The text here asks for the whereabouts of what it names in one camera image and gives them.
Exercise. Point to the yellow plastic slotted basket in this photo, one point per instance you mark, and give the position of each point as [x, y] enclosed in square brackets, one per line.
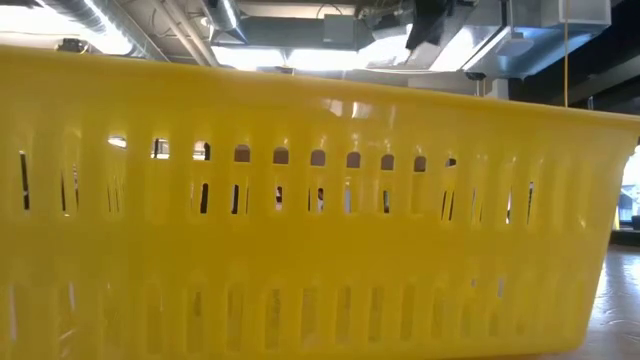
[300, 250]

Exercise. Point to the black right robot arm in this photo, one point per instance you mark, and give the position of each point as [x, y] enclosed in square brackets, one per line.
[430, 22]

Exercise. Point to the bright ceiling light panel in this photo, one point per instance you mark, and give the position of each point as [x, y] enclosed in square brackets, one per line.
[325, 59]

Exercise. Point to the dark ceiling sensor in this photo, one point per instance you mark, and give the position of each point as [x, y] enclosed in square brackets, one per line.
[72, 46]

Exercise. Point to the bright window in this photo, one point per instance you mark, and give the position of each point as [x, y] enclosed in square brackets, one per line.
[631, 170]

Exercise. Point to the grey rectangular ceiling duct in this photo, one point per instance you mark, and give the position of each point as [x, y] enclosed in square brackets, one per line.
[300, 32]

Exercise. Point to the smooth silver pipe duct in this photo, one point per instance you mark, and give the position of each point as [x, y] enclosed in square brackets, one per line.
[225, 17]

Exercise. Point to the corrugated silver round duct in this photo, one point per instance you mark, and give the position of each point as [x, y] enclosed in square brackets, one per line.
[125, 30]

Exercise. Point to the silver sheet-metal duct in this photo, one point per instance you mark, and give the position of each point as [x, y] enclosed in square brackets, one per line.
[550, 50]

